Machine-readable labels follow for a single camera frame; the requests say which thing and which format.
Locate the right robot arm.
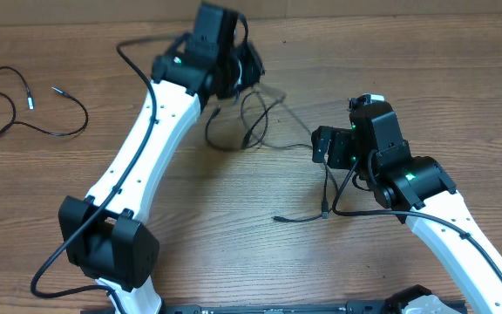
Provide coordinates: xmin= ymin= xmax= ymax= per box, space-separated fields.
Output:
xmin=311 ymin=94 xmax=502 ymax=313

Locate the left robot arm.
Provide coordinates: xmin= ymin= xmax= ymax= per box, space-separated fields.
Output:
xmin=58 ymin=3 xmax=264 ymax=313

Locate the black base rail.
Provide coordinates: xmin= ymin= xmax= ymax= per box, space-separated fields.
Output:
xmin=160 ymin=300 xmax=387 ymax=314

